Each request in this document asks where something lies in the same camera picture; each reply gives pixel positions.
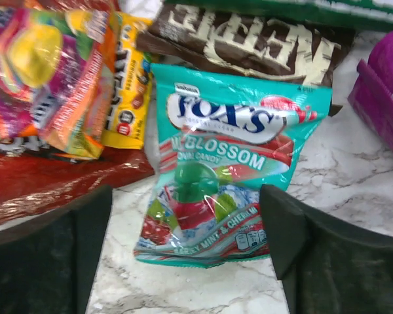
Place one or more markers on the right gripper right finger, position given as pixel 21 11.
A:
pixel 325 264

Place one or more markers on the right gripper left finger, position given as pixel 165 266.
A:
pixel 48 263

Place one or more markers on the orange red snack bag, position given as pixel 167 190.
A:
pixel 35 177

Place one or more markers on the yellow m&m candy bag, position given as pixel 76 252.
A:
pixel 127 117

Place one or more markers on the teal snack packet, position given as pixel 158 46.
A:
pixel 221 138

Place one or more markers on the magenta candy bag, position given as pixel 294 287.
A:
pixel 372 94

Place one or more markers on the colourful fruit candy bag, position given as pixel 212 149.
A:
pixel 57 69

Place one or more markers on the brown kettle chips bag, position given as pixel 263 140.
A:
pixel 251 46

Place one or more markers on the green real chips bag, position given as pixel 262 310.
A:
pixel 360 14

